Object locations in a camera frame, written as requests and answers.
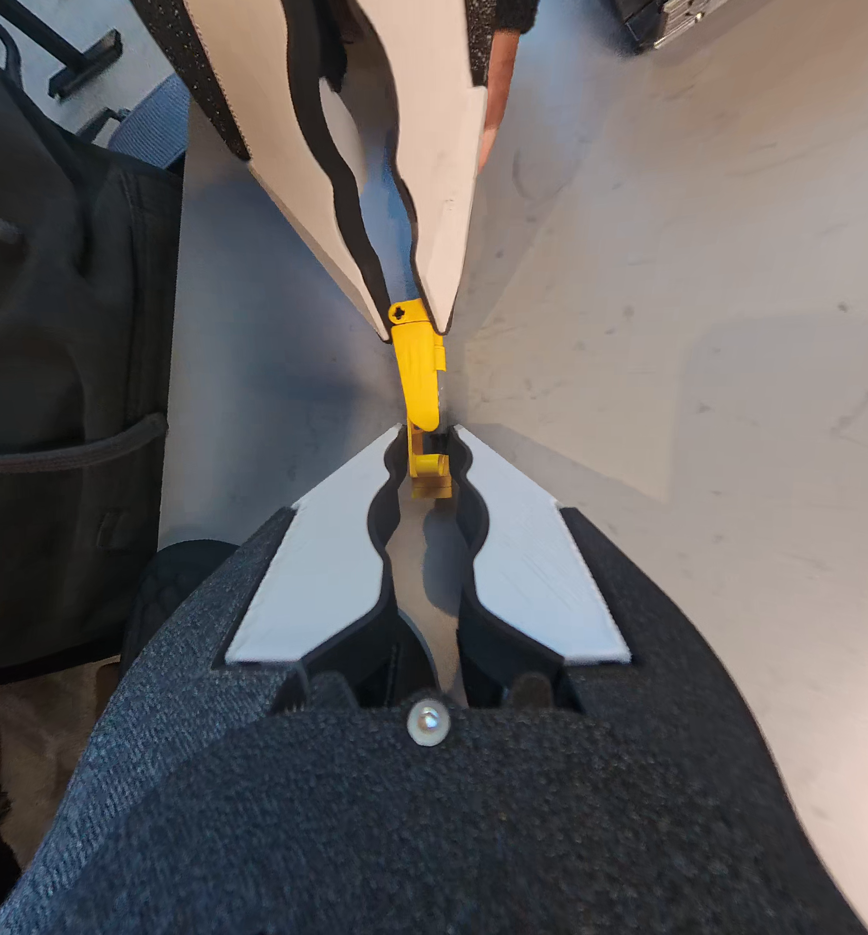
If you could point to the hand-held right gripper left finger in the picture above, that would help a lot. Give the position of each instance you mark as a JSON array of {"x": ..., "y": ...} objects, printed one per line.
[{"x": 314, "y": 585}]

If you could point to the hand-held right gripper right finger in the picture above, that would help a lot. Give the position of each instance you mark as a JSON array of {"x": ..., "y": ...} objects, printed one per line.
[{"x": 548, "y": 585}]

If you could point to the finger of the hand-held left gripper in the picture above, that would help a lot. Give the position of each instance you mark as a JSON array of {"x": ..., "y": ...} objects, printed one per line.
[
  {"x": 441, "y": 117},
  {"x": 251, "y": 88}
]

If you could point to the yellow beam assembly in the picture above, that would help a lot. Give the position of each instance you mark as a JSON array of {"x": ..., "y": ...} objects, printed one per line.
[{"x": 431, "y": 468}]

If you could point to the small yellow connector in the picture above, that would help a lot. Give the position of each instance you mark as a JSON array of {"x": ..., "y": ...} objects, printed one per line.
[{"x": 412, "y": 316}]

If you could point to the yellow wedge panel piece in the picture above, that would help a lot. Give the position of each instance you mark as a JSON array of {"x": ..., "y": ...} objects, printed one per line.
[{"x": 419, "y": 380}]

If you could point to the yellow tracked toy robot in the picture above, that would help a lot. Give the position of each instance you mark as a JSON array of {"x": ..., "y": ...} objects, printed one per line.
[{"x": 668, "y": 18}]

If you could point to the black quilted chair armrest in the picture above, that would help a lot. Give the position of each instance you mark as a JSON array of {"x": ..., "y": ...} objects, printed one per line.
[{"x": 171, "y": 585}]

